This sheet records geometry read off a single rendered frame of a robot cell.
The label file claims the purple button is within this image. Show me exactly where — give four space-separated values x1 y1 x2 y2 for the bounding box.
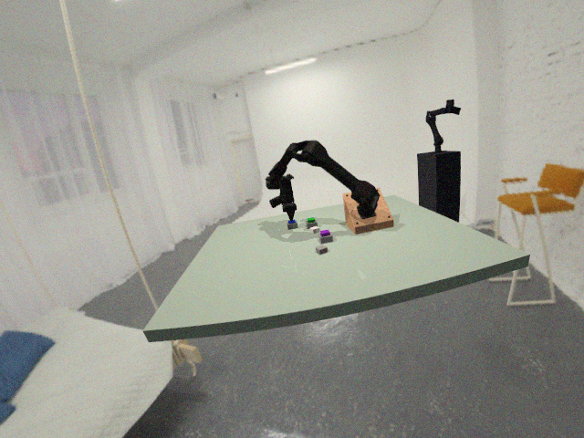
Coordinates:
318 230 334 244

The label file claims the green button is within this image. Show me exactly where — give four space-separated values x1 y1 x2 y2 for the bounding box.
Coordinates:
306 217 318 229

